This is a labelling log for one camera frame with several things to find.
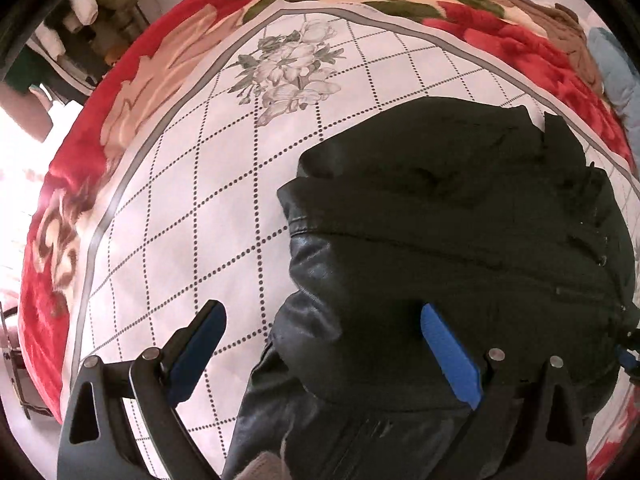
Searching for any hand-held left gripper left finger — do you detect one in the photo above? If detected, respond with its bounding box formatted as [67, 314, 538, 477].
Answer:
[56, 300, 228, 480]

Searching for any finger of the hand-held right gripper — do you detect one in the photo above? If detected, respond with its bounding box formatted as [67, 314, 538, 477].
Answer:
[616, 344, 640, 387]

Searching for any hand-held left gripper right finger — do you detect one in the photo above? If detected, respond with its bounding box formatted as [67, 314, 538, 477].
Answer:
[420, 302, 589, 480]

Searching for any black leather jacket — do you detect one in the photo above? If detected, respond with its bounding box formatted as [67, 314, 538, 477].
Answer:
[222, 96, 640, 480]

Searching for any white checked floral bed sheet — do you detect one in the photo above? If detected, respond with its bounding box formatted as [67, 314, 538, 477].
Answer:
[62, 4, 640, 480]

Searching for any red floral blanket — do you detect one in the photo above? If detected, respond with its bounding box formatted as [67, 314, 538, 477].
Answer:
[17, 0, 640, 480]

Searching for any light blue garment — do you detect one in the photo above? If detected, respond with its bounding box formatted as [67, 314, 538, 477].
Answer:
[586, 26, 640, 128]

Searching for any brown garment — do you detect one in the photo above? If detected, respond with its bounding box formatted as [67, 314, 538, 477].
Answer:
[492, 0, 606, 103]

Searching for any dark green garment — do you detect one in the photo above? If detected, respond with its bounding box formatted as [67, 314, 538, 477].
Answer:
[4, 50, 48, 95]

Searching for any white fluffy garment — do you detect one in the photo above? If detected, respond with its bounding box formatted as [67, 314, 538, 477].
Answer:
[62, 0, 99, 31]

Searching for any metal chair frame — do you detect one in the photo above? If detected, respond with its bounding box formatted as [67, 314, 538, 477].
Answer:
[0, 304, 47, 420]

